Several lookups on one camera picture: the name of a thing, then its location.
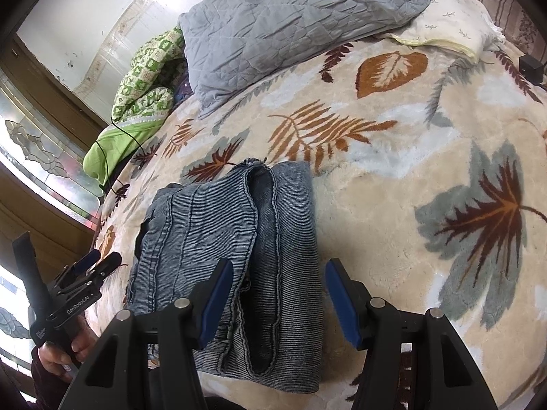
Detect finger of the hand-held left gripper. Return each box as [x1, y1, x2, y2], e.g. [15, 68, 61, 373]
[88, 252, 123, 287]
[70, 249, 102, 276]

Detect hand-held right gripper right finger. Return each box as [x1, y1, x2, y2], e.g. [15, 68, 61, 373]
[324, 258, 498, 410]

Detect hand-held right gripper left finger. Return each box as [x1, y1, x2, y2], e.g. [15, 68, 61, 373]
[57, 257, 235, 410]

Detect blue denim pants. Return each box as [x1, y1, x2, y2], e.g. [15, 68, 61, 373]
[124, 158, 323, 394]

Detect person's left forearm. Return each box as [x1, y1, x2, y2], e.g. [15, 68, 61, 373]
[0, 363, 71, 410]

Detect person's left hand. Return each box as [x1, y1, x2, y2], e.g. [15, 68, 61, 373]
[38, 314, 92, 383]

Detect leaded glass door panel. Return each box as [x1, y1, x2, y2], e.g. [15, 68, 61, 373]
[0, 72, 103, 231]
[0, 265, 39, 359]

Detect brown wooden door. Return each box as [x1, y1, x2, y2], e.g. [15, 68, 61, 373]
[0, 30, 109, 351]

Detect leaf print blanket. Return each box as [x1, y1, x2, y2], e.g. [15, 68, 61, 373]
[83, 0, 547, 410]

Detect green patterned quilt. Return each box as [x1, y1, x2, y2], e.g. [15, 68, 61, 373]
[82, 26, 186, 186]

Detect purple cloth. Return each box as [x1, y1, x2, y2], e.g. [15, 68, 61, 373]
[173, 74, 197, 103]

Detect grey quilted pillow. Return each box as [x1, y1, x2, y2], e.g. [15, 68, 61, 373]
[177, 0, 445, 119]

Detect black charger adapter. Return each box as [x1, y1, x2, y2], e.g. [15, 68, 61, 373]
[519, 55, 544, 80]

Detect white floral pillow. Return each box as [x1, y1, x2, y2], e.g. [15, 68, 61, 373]
[378, 0, 505, 60]

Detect striped cushion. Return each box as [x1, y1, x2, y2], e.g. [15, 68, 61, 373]
[474, 0, 547, 47]

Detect black cable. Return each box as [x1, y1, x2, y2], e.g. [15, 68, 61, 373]
[96, 120, 148, 191]

